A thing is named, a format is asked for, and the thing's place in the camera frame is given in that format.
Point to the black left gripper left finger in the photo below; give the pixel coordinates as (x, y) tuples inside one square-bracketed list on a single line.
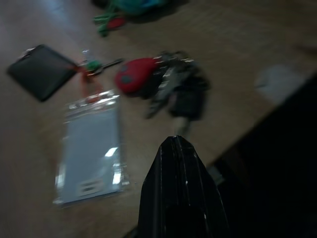
[(158, 178)]

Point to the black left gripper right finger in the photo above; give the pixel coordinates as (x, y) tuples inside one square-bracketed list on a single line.
[(198, 183)]

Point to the key bunch with red fob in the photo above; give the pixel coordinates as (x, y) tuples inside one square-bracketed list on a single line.
[(173, 81)]

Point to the clear plastic badge holder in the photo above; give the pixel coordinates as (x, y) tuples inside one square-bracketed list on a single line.
[(91, 148)]

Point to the green-capped key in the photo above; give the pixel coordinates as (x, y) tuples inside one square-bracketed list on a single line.
[(92, 65)]

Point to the black leather wallet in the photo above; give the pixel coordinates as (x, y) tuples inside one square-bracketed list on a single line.
[(42, 72)]

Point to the teal fabric item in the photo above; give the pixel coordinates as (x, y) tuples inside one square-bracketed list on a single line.
[(138, 6)]

